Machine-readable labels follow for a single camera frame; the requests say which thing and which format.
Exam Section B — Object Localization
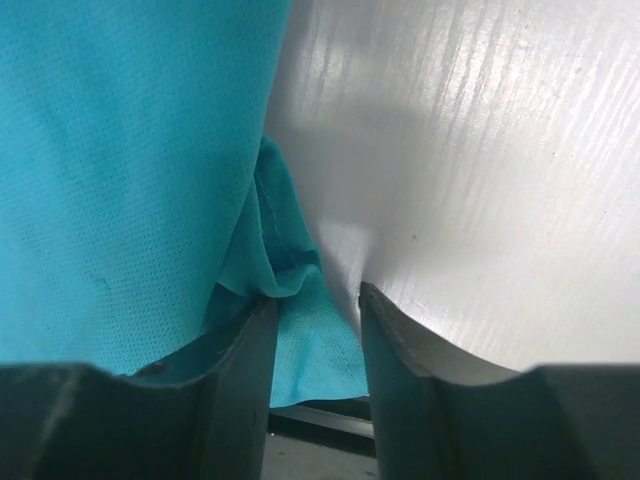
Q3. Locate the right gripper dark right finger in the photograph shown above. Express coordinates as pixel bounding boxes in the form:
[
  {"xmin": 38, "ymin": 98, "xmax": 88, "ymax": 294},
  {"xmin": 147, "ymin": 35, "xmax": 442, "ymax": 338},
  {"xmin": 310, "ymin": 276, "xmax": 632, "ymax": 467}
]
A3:
[{"xmin": 359, "ymin": 283, "xmax": 639, "ymax": 479}]

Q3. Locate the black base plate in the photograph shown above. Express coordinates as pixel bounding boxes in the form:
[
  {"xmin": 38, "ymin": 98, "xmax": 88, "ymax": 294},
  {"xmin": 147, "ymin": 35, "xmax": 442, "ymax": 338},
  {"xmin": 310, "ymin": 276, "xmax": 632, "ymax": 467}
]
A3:
[{"xmin": 270, "ymin": 397, "xmax": 375, "ymax": 440}]

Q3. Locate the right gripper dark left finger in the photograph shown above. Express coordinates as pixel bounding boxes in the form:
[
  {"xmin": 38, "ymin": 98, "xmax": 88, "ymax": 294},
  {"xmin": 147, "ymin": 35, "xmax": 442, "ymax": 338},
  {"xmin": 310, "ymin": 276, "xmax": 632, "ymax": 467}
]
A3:
[{"xmin": 1, "ymin": 298, "xmax": 278, "ymax": 479}]

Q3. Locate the teal t shirt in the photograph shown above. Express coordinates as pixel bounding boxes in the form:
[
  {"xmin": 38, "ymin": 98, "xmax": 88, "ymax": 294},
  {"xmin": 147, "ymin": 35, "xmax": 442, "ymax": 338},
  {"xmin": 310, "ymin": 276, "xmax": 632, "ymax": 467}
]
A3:
[{"xmin": 1, "ymin": 1, "xmax": 368, "ymax": 407}]

